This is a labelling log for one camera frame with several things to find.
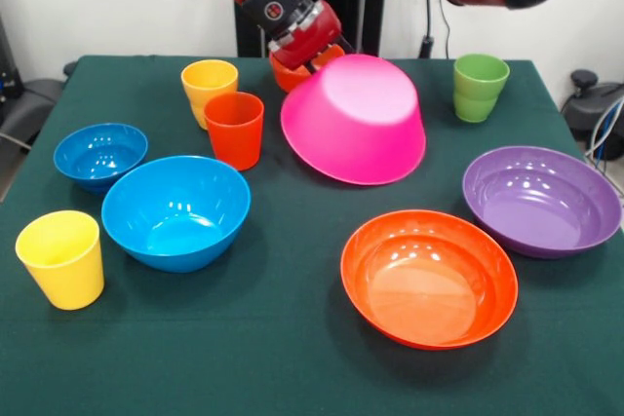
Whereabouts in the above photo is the large shallow orange bowl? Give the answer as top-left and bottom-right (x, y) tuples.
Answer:
(339, 209), (520, 352)

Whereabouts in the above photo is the purple plastic bowl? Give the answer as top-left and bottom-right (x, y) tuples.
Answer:
(461, 144), (623, 260)

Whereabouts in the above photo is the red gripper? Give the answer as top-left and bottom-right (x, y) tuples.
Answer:
(268, 0), (356, 77)

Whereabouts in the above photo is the tangle of floor cables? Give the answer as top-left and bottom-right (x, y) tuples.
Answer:
(583, 96), (624, 167)

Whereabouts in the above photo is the small dark blue bowl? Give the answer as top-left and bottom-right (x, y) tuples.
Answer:
(53, 122), (149, 194)

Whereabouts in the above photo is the small orange bowl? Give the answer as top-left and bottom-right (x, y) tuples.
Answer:
(269, 44), (345, 94)

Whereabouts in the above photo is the green plastic cup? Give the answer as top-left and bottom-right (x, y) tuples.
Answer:
(452, 53), (511, 124)

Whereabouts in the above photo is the lemon yellow plastic cup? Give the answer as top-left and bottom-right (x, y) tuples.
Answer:
(15, 209), (105, 312)

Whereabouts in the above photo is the black hanging cable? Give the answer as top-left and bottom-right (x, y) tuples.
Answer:
(421, 0), (452, 59)

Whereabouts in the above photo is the pink plastic bowl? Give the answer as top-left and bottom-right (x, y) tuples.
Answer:
(280, 53), (428, 187)

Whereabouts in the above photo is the dark green tablecloth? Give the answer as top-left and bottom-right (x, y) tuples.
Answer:
(0, 54), (624, 416)

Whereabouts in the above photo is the light blue plastic bowl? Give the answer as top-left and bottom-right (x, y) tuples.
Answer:
(100, 155), (253, 275)

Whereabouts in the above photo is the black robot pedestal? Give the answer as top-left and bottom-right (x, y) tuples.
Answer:
(233, 0), (394, 59)

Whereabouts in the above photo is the red-orange plastic cup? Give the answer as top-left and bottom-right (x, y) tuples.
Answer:
(203, 91), (265, 172)

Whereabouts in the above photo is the golden yellow plastic cup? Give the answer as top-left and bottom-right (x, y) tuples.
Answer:
(180, 59), (240, 132)

